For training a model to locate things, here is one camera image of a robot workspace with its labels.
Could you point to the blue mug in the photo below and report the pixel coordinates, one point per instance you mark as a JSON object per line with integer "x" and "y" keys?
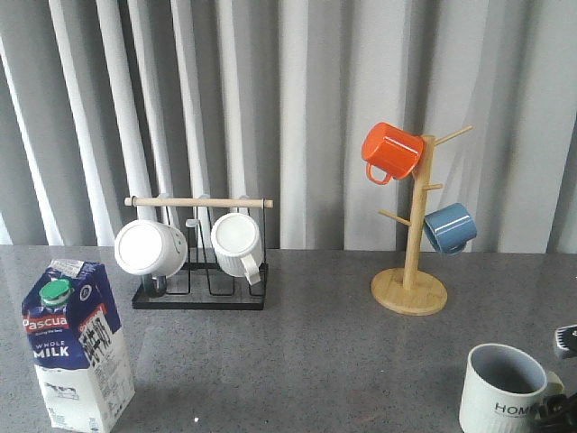
{"x": 449, "y": 229}

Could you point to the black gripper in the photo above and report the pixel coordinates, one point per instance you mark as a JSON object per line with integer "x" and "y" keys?
{"x": 565, "y": 345}

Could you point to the white ribbed mug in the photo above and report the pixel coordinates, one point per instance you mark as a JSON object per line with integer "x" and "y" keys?
{"x": 236, "y": 240}

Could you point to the blue white milk carton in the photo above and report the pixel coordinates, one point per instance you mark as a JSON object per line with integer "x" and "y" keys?
{"x": 77, "y": 342}

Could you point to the orange mug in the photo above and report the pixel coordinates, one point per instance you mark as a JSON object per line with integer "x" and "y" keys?
{"x": 390, "y": 153}

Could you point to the black mug rack wooden bar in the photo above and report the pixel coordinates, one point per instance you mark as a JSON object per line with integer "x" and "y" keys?
{"x": 201, "y": 283}

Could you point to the grey pleated curtain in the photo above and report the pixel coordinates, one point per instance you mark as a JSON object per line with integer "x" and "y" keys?
{"x": 102, "y": 100}

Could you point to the white HOME mug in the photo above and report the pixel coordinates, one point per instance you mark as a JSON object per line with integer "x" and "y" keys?
{"x": 503, "y": 388}

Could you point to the wooden mug tree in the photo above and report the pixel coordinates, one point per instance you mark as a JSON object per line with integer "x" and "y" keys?
{"x": 407, "y": 290}

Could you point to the white smiley mug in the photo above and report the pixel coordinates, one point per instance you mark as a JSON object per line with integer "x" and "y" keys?
{"x": 149, "y": 247}

